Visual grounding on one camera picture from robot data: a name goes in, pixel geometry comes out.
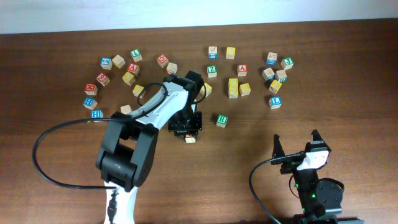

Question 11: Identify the yellow block pair lower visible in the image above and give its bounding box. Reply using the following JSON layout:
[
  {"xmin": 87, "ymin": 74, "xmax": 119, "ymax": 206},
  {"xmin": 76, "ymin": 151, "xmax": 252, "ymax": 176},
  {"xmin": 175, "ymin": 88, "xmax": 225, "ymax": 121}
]
[{"xmin": 228, "ymin": 86, "xmax": 239, "ymax": 99}]

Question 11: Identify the plain wooden block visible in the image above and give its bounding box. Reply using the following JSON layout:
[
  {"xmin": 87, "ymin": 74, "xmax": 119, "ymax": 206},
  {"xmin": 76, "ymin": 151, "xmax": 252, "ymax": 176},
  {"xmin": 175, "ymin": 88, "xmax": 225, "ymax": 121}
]
[{"xmin": 112, "ymin": 55, "xmax": 126, "ymax": 68}]

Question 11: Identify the blue top far right block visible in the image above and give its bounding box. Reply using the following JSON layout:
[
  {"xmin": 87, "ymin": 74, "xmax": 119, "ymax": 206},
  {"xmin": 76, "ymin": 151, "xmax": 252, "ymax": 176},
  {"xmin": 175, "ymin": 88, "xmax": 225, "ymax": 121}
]
[{"xmin": 266, "ymin": 52, "xmax": 277, "ymax": 66}]

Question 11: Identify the yellow block right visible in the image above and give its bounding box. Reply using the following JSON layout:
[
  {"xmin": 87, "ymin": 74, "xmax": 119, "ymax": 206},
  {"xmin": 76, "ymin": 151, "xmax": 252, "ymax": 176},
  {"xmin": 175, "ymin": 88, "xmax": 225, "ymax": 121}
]
[{"xmin": 269, "ymin": 80, "xmax": 282, "ymax": 94}]

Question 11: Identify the wooden block red side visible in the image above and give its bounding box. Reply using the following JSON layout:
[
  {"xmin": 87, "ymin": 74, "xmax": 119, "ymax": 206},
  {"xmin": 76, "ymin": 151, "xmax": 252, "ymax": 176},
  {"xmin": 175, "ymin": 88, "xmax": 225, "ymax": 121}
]
[{"xmin": 166, "ymin": 62, "xmax": 178, "ymax": 75}]

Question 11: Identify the green R block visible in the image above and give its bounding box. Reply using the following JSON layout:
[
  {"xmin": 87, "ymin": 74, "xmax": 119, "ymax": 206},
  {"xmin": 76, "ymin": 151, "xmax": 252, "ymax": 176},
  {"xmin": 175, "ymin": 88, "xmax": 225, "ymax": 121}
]
[{"xmin": 216, "ymin": 114, "xmax": 228, "ymax": 128}]

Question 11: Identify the wooden block green side right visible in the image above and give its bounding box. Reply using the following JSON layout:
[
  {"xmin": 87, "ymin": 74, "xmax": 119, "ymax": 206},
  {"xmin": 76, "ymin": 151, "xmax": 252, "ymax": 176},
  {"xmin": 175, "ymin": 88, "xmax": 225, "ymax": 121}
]
[{"xmin": 275, "ymin": 70, "xmax": 287, "ymax": 83}]

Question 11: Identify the yellow block lower left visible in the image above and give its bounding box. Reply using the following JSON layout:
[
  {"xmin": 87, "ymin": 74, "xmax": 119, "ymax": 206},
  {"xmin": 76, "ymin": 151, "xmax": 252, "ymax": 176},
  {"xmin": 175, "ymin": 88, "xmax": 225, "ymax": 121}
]
[{"xmin": 132, "ymin": 85, "xmax": 145, "ymax": 98}]

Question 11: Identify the green J block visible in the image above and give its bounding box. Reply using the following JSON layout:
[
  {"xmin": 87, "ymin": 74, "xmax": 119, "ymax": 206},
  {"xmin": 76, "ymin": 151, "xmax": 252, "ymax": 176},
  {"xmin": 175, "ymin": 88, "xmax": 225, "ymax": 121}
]
[{"xmin": 280, "ymin": 57, "xmax": 294, "ymax": 70}]

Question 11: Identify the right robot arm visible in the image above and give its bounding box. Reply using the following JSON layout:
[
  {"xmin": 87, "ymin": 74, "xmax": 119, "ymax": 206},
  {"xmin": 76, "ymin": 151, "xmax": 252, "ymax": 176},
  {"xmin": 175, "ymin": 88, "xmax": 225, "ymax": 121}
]
[{"xmin": 271, "ymin": 129, "xmax": 364, "ymax": 224}]

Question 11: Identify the blue H block far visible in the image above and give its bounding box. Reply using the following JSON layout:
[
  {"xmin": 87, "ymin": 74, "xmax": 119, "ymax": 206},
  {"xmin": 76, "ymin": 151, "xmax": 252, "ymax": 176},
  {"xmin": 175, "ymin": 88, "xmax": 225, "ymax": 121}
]
[{"xmin": 83, "ymin": 97, "xmax": 98, "ymax": 110}]

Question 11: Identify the red circle block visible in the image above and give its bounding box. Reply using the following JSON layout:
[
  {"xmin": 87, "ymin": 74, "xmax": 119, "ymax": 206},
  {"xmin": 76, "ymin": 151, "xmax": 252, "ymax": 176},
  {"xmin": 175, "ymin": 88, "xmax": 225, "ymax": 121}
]
[{"xmin": 157, "ymin": 54, "xmax": 169, "ymax": 68}]

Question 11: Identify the green Z block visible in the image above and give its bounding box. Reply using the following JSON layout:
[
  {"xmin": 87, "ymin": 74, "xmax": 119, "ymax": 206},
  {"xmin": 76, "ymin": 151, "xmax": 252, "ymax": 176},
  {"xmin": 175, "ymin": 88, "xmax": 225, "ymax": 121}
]
[{"xmin": 207, "ymin": 65, "xmax": 217, "ymax": 78}]

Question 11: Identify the blue L block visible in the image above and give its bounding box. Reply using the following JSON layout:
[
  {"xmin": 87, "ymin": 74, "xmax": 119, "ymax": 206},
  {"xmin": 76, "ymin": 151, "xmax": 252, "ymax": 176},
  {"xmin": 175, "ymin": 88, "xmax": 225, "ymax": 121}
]
[{"xmin": 269, "ymin": 96, "xmax": 282, "ymax": 110}]

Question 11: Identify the red 6 block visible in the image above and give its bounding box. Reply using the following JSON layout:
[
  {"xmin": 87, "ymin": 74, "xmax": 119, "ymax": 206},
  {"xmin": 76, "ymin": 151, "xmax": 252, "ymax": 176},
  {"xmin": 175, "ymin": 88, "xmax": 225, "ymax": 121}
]
[{"xmin": 96, "ymin": 72, "xmax": 110, "ymax": 86}]

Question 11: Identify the yellow C block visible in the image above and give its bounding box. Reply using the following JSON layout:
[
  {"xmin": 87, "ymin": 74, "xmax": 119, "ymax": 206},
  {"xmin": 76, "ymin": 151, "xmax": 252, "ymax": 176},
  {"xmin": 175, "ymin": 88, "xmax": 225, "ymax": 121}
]
[{"xmin": 200, "ymin": 83, "xmax": 212, "ymax": 97}]

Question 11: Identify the wooden K block green side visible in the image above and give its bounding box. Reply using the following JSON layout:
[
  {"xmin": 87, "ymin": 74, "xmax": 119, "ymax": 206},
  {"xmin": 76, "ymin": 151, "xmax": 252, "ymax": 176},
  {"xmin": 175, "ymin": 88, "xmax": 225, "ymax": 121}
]
[{"xmin": 120, "ymin": 105, "xmax": 132, "ymax": 114}]

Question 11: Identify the yellow block upper left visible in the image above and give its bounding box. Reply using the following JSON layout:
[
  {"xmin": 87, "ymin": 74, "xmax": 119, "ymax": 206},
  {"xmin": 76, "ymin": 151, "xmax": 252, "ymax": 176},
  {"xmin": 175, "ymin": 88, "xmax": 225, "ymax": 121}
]
[{"xmin": 122, "ymin": 72, "xmax": 136, "ymax": 86}]

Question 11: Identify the yellow block beside pair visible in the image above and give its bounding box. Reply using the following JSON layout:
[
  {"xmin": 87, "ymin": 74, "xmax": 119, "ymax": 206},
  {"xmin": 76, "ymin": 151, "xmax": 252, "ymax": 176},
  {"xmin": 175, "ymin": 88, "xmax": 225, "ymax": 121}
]
[{"xmin": 239, "ymin": 83, "xmax": 252, "ymax": 97}]

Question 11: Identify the blue h block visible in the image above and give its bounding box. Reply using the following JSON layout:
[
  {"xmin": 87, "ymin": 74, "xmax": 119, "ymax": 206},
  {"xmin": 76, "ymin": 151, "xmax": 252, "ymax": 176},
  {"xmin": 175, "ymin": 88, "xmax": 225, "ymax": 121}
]
[
  {"xmin": 90, "ymin": 110, "xmax": 103, "ymax": 119},
  {"xmin": 83, "ymin": 97, "xmax": 98, "ymax": 110}
]

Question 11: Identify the blue H block near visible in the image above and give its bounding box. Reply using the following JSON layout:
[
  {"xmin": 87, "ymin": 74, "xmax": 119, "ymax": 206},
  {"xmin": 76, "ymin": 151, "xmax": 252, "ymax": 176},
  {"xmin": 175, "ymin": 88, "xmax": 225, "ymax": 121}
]
[{"xmin": 90, "ymin": 110, "xmax": 103, "ymax": 119}]

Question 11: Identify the wooden block blue side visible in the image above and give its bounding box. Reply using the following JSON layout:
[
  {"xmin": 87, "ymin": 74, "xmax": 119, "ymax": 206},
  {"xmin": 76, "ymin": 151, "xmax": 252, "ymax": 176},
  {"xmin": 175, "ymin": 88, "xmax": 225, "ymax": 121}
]
[
  {"xmin": 262, "ymin": 68, "xmax": 275, "ymax": 82},
  {"xmin": 208, "ymin": 46, "xmax": 218, "ymax": 59}
]

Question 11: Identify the blue 5 block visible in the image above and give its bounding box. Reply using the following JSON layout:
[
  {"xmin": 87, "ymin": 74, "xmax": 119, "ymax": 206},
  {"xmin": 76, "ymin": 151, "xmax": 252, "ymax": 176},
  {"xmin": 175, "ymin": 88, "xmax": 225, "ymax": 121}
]
[{"xmin": 100, "ymin": 57, "xmax": 113, "ymax": 70}]

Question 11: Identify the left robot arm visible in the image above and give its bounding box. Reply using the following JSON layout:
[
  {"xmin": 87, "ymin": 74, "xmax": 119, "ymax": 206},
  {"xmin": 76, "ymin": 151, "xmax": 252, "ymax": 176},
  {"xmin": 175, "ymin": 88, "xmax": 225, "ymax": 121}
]
[{"xmin": 96, "ymin": 71, "xmax": 205, "ymax": 223}]

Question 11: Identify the red a block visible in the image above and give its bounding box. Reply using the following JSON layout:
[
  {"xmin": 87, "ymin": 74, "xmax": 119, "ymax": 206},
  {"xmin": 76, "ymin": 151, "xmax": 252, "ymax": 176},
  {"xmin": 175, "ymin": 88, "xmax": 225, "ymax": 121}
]
[
  {"xmin": 237, "ymin": 64, "xmax": 248, "ymax": 77},
  {"xmin": 127, "ymin": 63, "xmax": 140, "ymax": 76}
]

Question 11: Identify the red I block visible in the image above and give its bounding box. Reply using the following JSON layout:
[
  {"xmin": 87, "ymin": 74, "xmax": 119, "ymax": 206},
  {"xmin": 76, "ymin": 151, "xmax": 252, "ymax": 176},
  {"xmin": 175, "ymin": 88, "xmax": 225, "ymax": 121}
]
[{"xmin": 184, "ymin": 134, "xmax": 196, "ymax": 144}]

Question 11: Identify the green L block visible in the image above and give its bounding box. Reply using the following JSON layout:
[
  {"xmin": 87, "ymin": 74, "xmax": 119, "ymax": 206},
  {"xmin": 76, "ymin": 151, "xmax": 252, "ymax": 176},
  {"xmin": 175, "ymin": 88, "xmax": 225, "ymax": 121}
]
[{"xmin": 130, "ymin": 49, "xmax": 142, "ymax": 62}]

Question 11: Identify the yellow top far block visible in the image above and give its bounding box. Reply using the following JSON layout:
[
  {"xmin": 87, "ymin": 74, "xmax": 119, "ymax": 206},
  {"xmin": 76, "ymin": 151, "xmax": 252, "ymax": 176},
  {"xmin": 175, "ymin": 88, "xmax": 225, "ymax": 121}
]
[{"xmin": 226, "ymin": 47, "xmax": 236, "ymax": 60}]

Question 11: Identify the red M block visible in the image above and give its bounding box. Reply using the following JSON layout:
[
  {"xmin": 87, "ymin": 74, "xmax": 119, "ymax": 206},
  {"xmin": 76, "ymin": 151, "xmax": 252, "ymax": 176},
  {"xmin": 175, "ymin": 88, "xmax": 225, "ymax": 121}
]
[{"xmin": 85, "ymin": 83, "xmax": 98, "ymax": 96}]

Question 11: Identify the wooden block blue side right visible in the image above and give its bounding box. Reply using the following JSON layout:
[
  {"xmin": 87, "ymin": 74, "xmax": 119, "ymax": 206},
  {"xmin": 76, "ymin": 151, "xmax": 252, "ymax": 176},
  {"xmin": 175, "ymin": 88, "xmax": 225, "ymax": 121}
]
[{"xmin": 262, "ymin": 68, "xmax": 275, "ymax": 82}]

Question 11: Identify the yellow block pair upper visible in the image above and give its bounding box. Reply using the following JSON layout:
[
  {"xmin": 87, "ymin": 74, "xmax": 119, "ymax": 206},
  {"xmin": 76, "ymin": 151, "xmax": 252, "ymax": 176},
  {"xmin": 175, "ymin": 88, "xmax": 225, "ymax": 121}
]
[{"xmin": 228, "ymin": 78, "xmax": 239, "ymax": 88}]

